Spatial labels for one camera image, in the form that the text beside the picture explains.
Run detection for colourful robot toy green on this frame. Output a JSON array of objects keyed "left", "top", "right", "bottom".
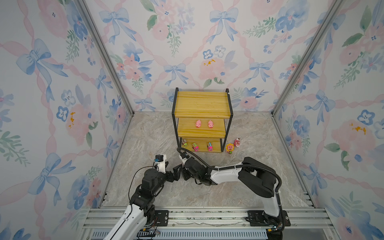
[{"left": 192, "top": 143, "right": 200, "bottom": 152}]

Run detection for brown green robot toy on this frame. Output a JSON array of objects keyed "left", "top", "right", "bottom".
[{"left": 182, "top": 139, "right": 188, "bottom": 148}]

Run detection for colourful robot toy pink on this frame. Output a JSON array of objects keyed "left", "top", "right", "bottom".
[{"left": 207, "top": 142, "right": 214, "bottom": 152}]

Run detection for pink pig toy front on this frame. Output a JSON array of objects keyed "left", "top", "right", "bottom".
[{"left": 195, "top": 120, "right": 202, "bottom": 128}]

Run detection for pink pig toy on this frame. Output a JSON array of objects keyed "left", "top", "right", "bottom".
[
  {"left": 195, "top": 120, "right": 202, "bottom": 128},
  {"left": 208, "top": 120, "right": 214, "bottom": 129}
]

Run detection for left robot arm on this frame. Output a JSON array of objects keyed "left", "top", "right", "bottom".
[{"left": 105, "top": 165, "right": 183, "bottom": 240}]

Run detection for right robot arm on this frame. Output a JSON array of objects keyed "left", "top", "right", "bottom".
[{"left": 180, "top": 154, "right": 286, "bottom": 232}]

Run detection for pink bear toy yellow petals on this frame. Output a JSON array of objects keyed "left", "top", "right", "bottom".
[{"left": 226, "top": 143, "right": 235, "bottom": 154}]

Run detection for pink bear toy with cherry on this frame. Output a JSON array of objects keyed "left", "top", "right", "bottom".
[{"left": 234, "top": 138, "right": 241, "bottom": 148}]

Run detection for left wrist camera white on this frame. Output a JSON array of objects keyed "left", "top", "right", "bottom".
[{"left": 154, "top": 155, "right": 167, "bottom": 174}]

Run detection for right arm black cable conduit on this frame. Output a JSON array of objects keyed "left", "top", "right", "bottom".
[{"left": 176, "top": 146, "right": 283, "bottom": 217}]

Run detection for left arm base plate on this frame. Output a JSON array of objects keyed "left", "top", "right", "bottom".
[{"left": 146, "top": 209, "right": 170, "bottom": 227}]

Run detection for wooden shelf black metal frame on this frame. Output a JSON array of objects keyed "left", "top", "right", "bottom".
[{"left": 172, "top": 88, "right": 234, "bottom": 153}]

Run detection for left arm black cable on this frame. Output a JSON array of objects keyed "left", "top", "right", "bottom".
[{"left": 128, "top": 165, "right": 155, "bottom": 202}]

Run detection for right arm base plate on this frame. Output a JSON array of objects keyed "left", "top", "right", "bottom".
[{"left": 245, "top": 211, "right": 291, "bottom": 228}]

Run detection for aluminium corner post left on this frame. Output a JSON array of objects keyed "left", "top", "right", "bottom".
[{"left": 74, "top": 0, "right": 135, "bottom": 117}]

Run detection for aluminium corner post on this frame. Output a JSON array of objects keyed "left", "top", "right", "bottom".
[
  {"left": 271, "top": 0, "right": 345, "bottom": 118},
  {"left": 74, "top": 0, "right": 135, "bottom": 117}
]

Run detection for aluminium corner post right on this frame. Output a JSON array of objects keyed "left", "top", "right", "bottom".
[{"left": 271, "top": 0, "right": 345, "bottom": 118}]

